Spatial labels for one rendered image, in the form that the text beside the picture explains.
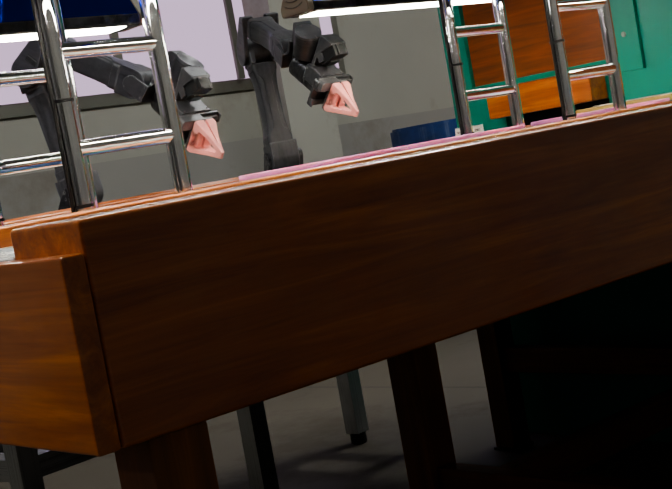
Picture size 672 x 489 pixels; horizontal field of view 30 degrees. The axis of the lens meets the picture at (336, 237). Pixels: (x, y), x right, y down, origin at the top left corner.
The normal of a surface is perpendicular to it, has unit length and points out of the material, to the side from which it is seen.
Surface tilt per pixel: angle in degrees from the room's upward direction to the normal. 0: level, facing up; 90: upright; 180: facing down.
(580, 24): 90
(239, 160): 90
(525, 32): 90
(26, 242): 90
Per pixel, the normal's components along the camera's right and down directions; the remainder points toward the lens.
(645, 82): -0.73, 0.18
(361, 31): 0.72, -0.08
